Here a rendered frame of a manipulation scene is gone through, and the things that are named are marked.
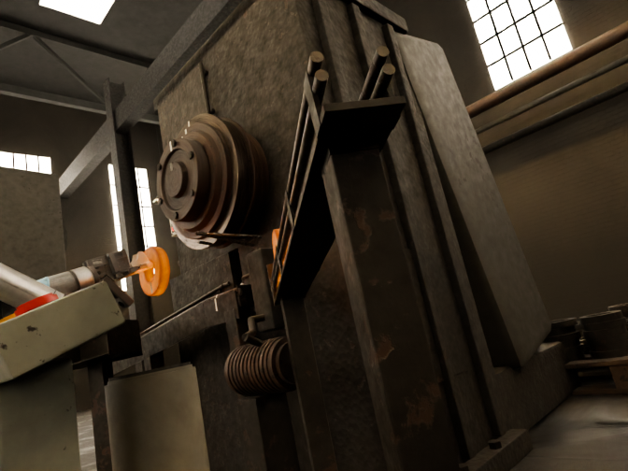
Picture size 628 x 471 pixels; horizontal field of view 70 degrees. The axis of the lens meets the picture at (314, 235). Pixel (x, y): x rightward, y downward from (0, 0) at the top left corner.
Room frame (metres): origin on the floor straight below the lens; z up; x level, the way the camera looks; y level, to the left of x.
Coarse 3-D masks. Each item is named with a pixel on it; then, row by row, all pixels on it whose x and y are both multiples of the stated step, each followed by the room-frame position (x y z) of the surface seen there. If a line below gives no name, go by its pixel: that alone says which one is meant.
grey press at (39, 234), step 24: (0, 168) 3.22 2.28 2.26; (0, 192) 3.21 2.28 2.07; (24, 192) 3.35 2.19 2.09; (48, 192) 3.49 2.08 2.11; (0, 216) 3.20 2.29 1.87; (24, 216) 3.34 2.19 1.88; (48, 216) 3.48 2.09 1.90; (0, 240) 3.20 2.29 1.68; (24, 240) 3.33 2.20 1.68; (48, 240) 3.47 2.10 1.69; (24, 264) 3.32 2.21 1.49; (48, 264) 3.46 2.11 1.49; (0, 312) 3.42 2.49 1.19
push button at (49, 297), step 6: (48, 294) 0.44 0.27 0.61; (54, 294) 0.45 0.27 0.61; (36, 300) 0.44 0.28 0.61; (42, 300) 0.44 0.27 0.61; (48, 300) 0.44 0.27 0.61; (24, 306) 0.43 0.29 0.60; (30, 306) 0.43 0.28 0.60; (36, 306) 0.43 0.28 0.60; (18, 312) 0.43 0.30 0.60; (24, 312) 0.43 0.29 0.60
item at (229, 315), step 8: (224, 312) 1.44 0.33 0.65; (232, 312) 1.42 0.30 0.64; (240, 312) 1.42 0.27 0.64; (248, 312) 1.44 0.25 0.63; (232, 320) 1.42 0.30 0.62; (240, 320) 1.42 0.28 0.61; (232, 328) 1.43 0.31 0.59; (240, 328) 1.41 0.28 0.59; (248, 328) 1.43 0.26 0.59; (232, 336) 1.43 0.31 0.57; (240, 336) 1.41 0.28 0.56; (232, 344) 1.43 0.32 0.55; (240, 344) 1.41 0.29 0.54; (144, 352) 1.86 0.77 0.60; (160, 352) 1.86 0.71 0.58; (144, 360) 1.87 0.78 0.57; (152, 360) 1.84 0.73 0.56; (160, 360) 1.86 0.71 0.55; (152, 368) 1.84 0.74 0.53
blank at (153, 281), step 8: (152, 248) 1.39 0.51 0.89; (160, 248) 1.40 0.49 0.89; (152, 256) 1.39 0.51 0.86; (160, 256) 1.37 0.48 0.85; (160, 264) 1.36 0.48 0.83; (168, 264) 1.38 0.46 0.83; (144, 272) 1.44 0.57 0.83; (152, 272) 1.46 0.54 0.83; (160, 272) 1.36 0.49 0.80; (168, 272) 1.38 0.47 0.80; (144, 280) 1.44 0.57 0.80; (152, 280) 1.40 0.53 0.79; (160, 280) 1.37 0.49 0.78; (168, 280) 1.39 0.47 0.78; (144, 288) 1.44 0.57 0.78; (152, 288) 1.40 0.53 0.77; (160, 288) 1.39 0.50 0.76
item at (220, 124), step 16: (224, 128) 1.34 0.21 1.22; (240, 144) 1.36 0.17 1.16; (240, 160) 1.34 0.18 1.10; (240, 176) 1.33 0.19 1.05; (240, 192) 1.36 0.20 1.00; (240, 208) 1.39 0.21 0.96; (224, 224) 1.40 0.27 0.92; (240, 224) 1.44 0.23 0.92; (192, 240) 1.55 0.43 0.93; (208, 240) 1.47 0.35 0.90
